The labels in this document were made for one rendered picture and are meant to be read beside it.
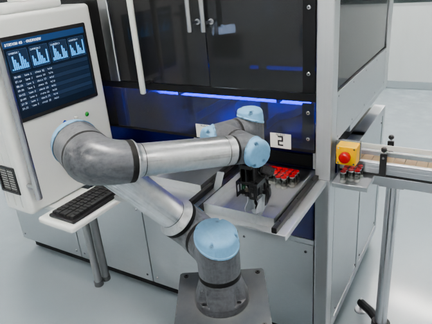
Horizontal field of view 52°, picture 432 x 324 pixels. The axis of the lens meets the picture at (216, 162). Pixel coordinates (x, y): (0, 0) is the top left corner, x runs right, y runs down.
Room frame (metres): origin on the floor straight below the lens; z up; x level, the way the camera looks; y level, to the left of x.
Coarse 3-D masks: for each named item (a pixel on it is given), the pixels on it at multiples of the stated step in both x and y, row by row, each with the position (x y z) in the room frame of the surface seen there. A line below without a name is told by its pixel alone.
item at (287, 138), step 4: (272, 132) 1.59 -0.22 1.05; (272, 136) 1.59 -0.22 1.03; (276, 136) 1.58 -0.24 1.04; (284, 136) 1.56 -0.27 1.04; (288, 136) 1.55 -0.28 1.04; (272, 140) 1.59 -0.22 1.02; (276, 140) 1.58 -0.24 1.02; (284, 140) 1.56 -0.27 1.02; (288, 140) 1.55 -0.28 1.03; (272, 144) 1.59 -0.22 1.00; (276, 144) 1.58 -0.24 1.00; (280, 144) 1.57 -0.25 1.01; (284, 144) 1.56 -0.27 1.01; (288, 144) 1.55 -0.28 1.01; (288, 148) 1.56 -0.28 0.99
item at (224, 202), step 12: (216, 192) 1.40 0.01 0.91; (228, 192) 1.45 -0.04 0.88; (276, 192) 1.42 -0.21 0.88; (288, 192) 1.41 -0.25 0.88; (204, 204) 1.33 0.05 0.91; (216, 204) 1.37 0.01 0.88; (228, 204) 1.36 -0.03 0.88; (240, 204) 1.35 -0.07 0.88; (276, 204) 1.33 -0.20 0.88; (288, 204) 1.29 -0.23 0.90; (228, 216) 1.28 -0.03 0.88; (240, 216) 1.25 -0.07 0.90; (252, 216) 1.23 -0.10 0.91; (264, 216) 1.21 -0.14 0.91; (276, 216) 1.21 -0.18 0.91
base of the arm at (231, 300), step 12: (240, 276) 0.97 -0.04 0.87; (204, 288) 0.95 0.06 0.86; (216, 288) 0.93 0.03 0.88; (228, 288) 0.94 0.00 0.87; (240, 288) 0.96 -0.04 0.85; (204, 300) 0.95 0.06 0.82; (216, 300) 0.93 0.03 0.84; (228, 300) 0.93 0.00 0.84; (240, 300) 0.95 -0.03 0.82; (204, 312) 0.93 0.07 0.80; (216, 312) 0.92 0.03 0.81; (228, 312) 0.92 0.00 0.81
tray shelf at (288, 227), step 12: (288, 168) 1.62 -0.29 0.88; (300, 168) 1.61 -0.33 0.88; (300, 180) 1.50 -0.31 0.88; (180, 192) 1.49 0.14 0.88; (192, 192) 1.48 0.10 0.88; (312, 192) 1.40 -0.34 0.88; (300, 204) 1.32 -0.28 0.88; (216, 216) 1.29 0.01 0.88; (300, 216) 1.25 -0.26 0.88; (240, 228) 1.22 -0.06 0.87; (252, 228) 1.20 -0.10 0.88; (264, 228) 1.19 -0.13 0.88; (288, 228) 1.18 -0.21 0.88
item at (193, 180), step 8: (208, 168) 1.68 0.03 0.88; (216, 168) 1.67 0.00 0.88; (224, 168) 1.62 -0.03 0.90; (152, 176) 1.58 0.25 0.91; (160, 176) 1.64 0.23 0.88; (168, 176) 1.64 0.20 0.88; (176, 176) 1.63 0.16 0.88; (184, 176) 1.62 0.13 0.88; (192, 176) 1.62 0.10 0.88; (200, 176) 1.61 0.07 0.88; (208, 176) 1.60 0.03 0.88; (160, 184) 1.57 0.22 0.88; (168, 184) 1.54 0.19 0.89; (176, 184) 1.52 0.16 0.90; (184, 184) 1.50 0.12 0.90; (192, 184) 1.48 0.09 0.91; (200, 184) 1.47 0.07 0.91
